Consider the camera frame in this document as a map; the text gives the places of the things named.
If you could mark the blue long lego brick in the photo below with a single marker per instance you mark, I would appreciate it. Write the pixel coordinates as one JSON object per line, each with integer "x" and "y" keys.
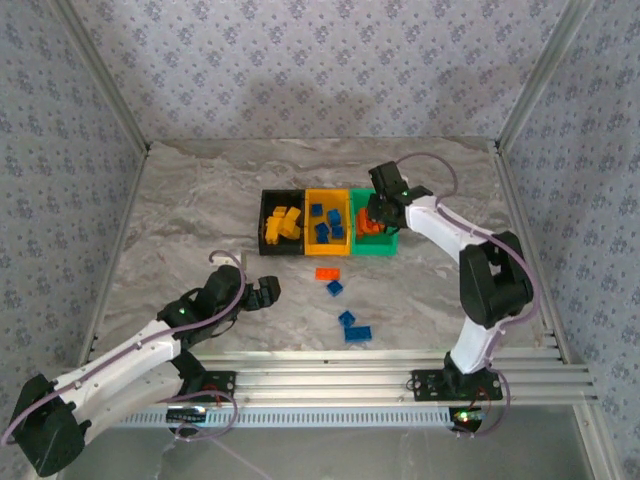
{"x": 358, "y": 334}

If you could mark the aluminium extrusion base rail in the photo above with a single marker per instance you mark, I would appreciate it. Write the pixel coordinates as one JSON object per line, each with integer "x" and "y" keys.
{"x": 325, "y": 380}

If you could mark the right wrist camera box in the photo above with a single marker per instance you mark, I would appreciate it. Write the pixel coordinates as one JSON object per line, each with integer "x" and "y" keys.
{"x": 387, "y": 175}

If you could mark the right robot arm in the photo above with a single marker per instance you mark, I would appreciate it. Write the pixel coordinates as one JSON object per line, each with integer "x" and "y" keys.
{"x": 435, "y": 225}

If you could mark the black plastic bin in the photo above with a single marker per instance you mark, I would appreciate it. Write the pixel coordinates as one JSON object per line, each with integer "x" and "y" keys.
{"x": 282, "y": 197}

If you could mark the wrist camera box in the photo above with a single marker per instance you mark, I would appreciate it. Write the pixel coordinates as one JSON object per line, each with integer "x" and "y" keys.
{"x": 269, "y": 290}
{"x": 387, "y": 175}

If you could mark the orange lego brick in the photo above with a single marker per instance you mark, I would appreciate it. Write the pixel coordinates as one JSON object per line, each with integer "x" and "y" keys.
{"x": 362, "y": 216}
{"x": 367, "y": 233}
{"x": 327, "y": 274}

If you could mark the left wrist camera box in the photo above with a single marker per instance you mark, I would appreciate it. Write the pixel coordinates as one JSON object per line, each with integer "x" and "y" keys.
{"x": 269, "y": 290}

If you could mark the aluminium side rail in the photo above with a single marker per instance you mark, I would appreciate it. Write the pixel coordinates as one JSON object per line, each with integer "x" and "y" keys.
{"x": 517, "y": 210}
{"x": 118, "y": 245}

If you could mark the aluminium frame leg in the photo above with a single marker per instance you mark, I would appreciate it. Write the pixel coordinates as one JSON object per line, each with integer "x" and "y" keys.
{"x": 590, "y": 440}

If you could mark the yellow plastic bin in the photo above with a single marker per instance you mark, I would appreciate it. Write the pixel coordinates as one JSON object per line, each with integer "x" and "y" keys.
{"x": 325, "y": 249}

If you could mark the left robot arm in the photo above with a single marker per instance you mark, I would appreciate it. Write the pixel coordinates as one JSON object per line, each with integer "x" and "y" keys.
{"x": 115, "y": 370}

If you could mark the black controller board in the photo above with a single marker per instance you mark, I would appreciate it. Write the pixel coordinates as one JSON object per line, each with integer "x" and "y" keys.
{"x": 187, "y": 414}
{"x": 465, "y": 419}

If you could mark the green plastic bin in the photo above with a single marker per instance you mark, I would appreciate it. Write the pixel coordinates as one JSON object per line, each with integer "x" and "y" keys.
{"x": 372, "y": 247}

